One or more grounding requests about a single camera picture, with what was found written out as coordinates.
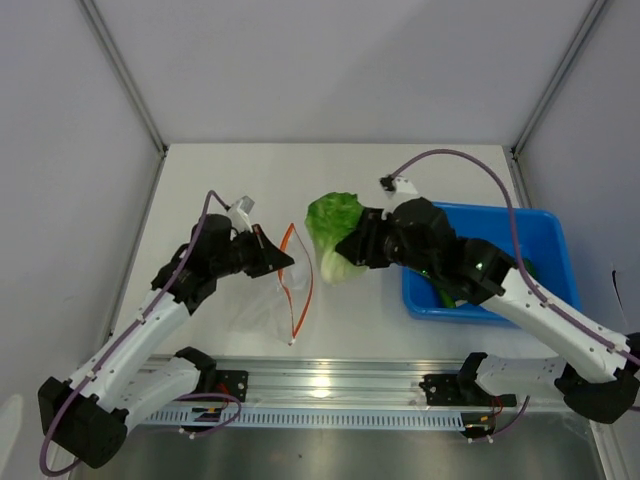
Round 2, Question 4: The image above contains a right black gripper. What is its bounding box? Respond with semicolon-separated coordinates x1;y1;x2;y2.
336;207;437;278

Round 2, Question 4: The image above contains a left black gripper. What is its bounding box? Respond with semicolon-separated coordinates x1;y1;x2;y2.
212;224;294;279

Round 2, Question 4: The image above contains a clear zip bag orange zipper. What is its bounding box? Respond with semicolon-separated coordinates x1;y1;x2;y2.
229;223;314;347

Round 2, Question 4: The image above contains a green lettuce head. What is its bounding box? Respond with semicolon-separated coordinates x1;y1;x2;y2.
305;192;367;285

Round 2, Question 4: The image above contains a dark green cucumber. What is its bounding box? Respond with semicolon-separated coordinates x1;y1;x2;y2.
523;258;538;281

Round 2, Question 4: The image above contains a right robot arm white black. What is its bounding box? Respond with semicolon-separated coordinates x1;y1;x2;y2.
335;198;639;424

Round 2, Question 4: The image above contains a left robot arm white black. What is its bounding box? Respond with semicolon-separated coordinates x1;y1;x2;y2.
37;214;294;469

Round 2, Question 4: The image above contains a green chili pepper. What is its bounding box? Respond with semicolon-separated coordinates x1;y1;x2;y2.
435;287;457;309

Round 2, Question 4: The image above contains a blue plastic bin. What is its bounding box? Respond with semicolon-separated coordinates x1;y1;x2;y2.
402;202;582;328

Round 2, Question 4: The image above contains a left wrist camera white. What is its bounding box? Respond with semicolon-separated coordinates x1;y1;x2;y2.
226;196;255;233

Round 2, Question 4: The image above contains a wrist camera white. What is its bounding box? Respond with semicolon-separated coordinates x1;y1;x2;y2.
379;175;418;198
226;196;255;233

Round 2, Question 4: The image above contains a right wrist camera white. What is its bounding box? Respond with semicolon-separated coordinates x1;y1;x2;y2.
379;175;418;198

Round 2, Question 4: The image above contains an aluminium mounting rail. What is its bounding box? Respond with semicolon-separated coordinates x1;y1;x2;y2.
74;354;614;414

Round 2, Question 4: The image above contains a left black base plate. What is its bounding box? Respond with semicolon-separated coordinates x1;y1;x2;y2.
214;370;249;403

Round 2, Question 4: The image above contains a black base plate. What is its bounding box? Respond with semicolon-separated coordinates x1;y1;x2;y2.
214;370;249;403
418;374;517;407

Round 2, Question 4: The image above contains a white slotted cable duct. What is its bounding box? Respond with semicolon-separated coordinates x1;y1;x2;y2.
143;407;465;432

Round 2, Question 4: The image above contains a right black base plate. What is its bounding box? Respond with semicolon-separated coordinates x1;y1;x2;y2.
418;374;517;407

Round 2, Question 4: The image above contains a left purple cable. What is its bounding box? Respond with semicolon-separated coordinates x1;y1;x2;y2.
38;189;236;476

